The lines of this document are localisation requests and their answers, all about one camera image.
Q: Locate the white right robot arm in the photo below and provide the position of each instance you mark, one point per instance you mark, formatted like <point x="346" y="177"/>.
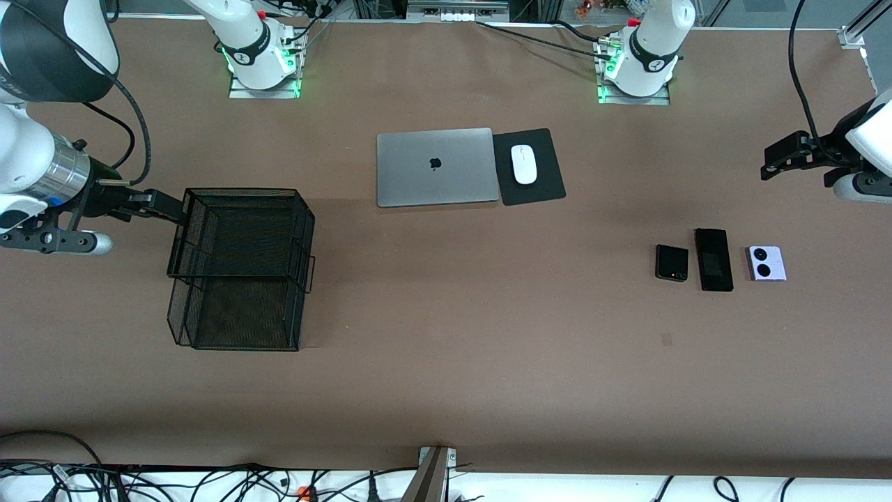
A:
<point x="28" y="153"/>

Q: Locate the silver closed laptop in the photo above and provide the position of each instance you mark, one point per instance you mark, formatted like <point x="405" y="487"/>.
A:
<point x="418" y="181"/>

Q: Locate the lilac flip phone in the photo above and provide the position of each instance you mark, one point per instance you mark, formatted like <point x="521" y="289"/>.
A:
<point x="777" y="254"/>

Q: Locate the long black smartphone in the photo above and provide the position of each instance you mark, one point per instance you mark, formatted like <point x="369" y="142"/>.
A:
<point x="714" y="261"/>

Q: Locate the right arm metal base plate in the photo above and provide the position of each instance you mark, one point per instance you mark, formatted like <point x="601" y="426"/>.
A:
<point x="240" y="93"/>

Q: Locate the small black flip phone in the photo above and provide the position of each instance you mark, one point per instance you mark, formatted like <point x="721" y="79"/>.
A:
<point x="671" y="263"/>

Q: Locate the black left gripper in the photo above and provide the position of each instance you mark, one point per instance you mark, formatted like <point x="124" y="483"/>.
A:
<point x="828" y="155"/>

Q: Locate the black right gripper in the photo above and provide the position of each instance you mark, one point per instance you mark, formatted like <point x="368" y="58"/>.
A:
<point x="104" y="192"/>

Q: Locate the grey power strip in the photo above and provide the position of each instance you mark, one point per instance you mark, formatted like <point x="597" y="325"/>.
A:
<point x="456" y="14"/>

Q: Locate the grey metal camera bracket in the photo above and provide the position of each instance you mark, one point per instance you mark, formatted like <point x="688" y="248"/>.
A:
<point x="428" y="481"/>

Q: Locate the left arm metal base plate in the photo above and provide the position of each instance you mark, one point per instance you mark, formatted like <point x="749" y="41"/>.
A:
<point x="606" y="100"/>

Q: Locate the black mouse pad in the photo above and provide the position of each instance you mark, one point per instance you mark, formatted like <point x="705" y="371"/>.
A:
<point x="547" y="188"/>

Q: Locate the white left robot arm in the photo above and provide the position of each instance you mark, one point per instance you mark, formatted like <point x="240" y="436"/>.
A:
<point x="648" y="49"/>

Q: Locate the white computer mouse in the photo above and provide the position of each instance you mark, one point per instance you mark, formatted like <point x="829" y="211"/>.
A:
<point x="524" y="167"/>

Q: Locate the aluminium frame profile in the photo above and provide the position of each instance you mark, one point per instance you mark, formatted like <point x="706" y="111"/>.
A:
<point x="851" y="35"/>

